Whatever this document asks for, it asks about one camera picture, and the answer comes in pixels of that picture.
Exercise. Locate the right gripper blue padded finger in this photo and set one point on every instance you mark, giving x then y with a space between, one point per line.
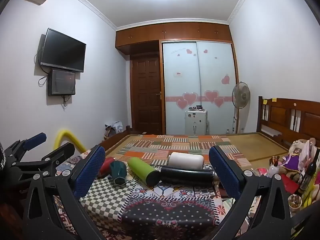
41 218
34 141
272 218

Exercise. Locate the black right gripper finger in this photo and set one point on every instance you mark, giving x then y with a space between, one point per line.
61 154

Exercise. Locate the dark green faceted cup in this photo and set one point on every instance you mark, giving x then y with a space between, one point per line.
118 173

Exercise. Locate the yellow foam tube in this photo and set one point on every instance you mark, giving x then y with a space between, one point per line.
66 135

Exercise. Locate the red tumbler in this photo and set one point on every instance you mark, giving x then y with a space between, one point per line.
106 167

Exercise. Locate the wooden bed footboard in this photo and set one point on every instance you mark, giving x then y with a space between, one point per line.
115 139

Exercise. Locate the red box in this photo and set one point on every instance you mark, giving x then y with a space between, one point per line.
290 186

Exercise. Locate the dark glass bottle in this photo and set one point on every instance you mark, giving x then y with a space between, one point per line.
310 171

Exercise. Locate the pile of clothes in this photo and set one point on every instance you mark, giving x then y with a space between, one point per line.
113 128

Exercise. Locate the plush toy purple dress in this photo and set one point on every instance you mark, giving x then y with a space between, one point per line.
301 154

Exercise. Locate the lime green tumbler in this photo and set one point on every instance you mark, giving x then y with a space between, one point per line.
146 173

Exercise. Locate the patchwork striped blanket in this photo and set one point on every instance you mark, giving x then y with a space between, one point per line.
155 149

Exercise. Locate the black cylindrical bottle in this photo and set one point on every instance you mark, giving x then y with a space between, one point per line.
179 176

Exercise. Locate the wooden headboard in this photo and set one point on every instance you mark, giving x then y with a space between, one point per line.
287 120

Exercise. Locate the white tumbler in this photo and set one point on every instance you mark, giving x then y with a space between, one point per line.
185 160

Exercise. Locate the brown wooden door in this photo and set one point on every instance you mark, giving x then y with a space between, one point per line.
145 82

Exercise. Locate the white small cabinet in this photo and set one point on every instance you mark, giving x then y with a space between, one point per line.
196 122

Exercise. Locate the standing electric fan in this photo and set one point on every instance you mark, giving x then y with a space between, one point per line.
241 98

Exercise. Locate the wooden overhead cabinet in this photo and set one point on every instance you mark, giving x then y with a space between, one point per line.
146 38

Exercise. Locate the glass sliding wardrobe with hearts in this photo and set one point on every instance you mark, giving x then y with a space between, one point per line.
199 75

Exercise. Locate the small wall monitor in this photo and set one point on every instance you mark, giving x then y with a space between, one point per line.
61 83

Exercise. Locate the wall-mounted black television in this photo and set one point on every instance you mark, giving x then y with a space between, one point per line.
62 52

